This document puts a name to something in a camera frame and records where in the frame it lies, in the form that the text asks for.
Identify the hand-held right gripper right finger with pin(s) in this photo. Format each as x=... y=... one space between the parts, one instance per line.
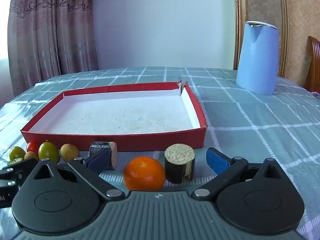
x=217 y=161

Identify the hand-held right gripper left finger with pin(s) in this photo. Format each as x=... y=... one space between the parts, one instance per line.
x=100 y=159

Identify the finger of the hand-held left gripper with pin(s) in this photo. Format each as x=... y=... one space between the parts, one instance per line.
x=22 y=167

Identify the cucumber piece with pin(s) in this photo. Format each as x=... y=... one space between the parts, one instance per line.
x=15 y=160

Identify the small green tomato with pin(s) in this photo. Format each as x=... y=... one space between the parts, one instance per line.
x=17 y=152

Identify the large green tomato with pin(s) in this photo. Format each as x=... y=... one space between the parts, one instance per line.
x=48 y=151

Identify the brown longan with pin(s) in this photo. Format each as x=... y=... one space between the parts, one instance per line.
x=30 y=155
x=69 y=152

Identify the notched eggplant piece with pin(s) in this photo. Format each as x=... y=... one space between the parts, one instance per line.
x=178 y=155

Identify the red cardboard box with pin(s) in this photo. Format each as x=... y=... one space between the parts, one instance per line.
x=112 y=120

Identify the orange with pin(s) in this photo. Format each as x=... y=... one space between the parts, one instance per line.
x=144 y=172

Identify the red cherry tomato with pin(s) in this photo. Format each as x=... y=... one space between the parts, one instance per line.
x=32 y=146

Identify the green checked tablecloth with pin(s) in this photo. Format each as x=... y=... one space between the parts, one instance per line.
x=250 y=120

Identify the blue electric kettle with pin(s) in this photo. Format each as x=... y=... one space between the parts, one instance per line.
x=257 y=62

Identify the pink patterned curtain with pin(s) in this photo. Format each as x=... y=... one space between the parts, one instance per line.
x=50 y=35

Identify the wooden chair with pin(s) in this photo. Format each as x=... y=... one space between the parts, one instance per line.
x=313 y=65

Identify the gold ornate frame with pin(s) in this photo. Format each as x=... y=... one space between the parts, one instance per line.
x=239 y=30

